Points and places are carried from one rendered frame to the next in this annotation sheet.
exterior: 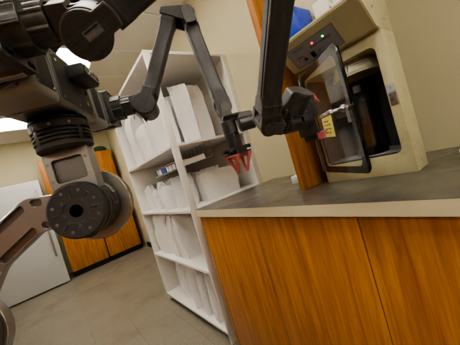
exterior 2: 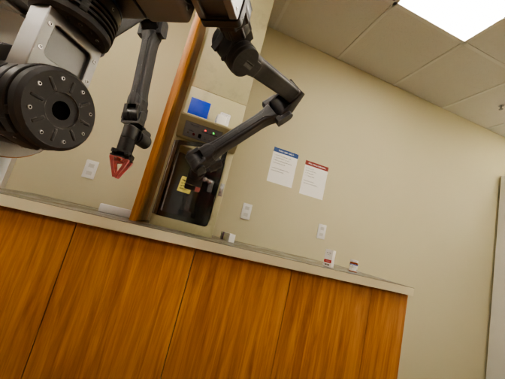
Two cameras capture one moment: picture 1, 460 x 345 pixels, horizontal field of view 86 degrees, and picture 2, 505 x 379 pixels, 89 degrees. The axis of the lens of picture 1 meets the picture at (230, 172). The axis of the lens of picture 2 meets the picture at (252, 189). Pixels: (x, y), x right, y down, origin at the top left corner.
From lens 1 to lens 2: 67 cm
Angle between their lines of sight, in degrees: 69
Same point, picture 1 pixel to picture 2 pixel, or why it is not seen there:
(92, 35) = (246, 65)
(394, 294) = (191, 307)
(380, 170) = (192, 229)
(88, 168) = (87, 77)
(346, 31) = not seen: hidden behind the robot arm
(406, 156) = (210, 226)
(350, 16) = not seen: hidden behind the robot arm
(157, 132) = not seen: outside the picture
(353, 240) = (182, 266)
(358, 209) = (204, 244)
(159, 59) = (124, 25)
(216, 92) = (143, 99)
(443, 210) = (244, 256)
